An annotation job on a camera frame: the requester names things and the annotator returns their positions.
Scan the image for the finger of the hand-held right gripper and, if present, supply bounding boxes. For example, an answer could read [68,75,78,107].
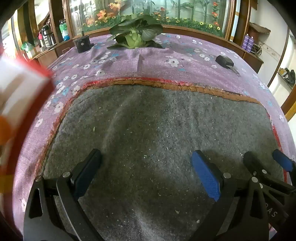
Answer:
[272,149,296,183]
[243,151,296,195]

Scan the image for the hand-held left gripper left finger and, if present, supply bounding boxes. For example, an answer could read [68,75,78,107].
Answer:
[23,149,104,241]

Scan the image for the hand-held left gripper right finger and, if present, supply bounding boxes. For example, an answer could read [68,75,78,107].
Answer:
[190,150,270,241]

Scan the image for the red-rimmed white tray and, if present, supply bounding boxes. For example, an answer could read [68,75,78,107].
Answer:
[0,50,56,193]

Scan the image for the grey felt mat orange border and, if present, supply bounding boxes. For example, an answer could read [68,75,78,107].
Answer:
[35,77,288,241]

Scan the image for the dark tool on shelf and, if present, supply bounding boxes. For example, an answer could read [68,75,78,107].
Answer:
[279,68,296,85]

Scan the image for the wooden cabinet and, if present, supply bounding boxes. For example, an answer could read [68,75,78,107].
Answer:
[11,0,264,72]

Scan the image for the purple floral blanket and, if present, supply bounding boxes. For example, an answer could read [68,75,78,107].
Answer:
[14,32,296,232]

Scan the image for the black cylinder holder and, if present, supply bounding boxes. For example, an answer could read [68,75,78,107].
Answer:
[73,31,90,53]

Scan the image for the green plastic bag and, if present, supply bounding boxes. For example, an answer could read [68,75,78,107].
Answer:
[21,41,38,52]

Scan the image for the black silver thermos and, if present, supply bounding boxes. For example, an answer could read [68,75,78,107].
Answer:
[42,25,54,47]

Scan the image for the bok choy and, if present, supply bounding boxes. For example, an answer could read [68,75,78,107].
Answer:
[107,14,164,49]

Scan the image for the green plastic bottle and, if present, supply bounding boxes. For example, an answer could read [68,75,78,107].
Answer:
[59,20,70,42]

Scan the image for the glass tank with artificial flowers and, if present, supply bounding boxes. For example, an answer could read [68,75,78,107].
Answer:
[67,0,234,39]

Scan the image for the tangle of cables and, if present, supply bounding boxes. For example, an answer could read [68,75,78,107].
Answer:
[254,42,264,57]

